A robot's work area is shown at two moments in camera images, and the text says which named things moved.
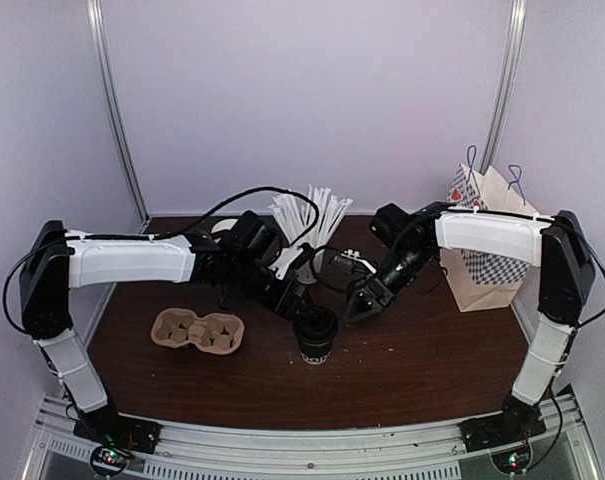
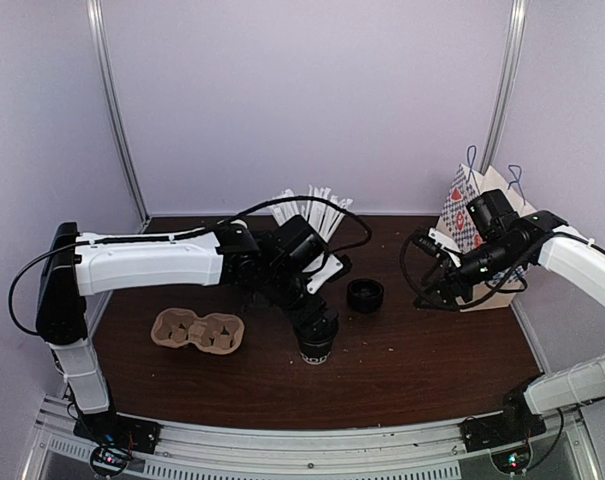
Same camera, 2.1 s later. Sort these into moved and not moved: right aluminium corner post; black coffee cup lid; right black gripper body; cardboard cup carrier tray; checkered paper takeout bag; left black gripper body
Moved: left black gripper body; right black gripper body
Not moved: cardboard cup carrier tray; black coffee cup lid; checkered paper takeout bag; right aluminium corner post
